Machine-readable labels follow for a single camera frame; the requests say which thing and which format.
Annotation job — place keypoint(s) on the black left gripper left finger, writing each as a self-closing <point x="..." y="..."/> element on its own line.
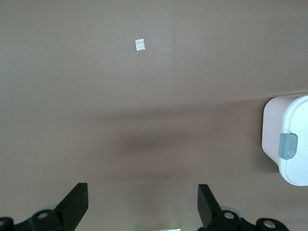
<point x="69" y="209"/>

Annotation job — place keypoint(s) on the grey lid clip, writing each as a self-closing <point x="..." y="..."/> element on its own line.
<point x="288" y="146"/>

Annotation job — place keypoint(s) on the brown table mat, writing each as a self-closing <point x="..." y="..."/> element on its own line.
<point x="96" y="96"/>

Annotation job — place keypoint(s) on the pink translucent plastic box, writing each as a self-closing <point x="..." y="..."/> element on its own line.
<point x="272" y="125"/>

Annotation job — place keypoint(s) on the white box lid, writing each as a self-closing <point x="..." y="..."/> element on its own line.
<point x="299" y="168"/>

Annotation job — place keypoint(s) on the small clear tape patch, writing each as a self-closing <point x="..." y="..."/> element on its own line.
<point x="140" y="45"/>

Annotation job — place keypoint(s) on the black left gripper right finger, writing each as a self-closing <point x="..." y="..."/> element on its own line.
<point x="207" y="207"/>

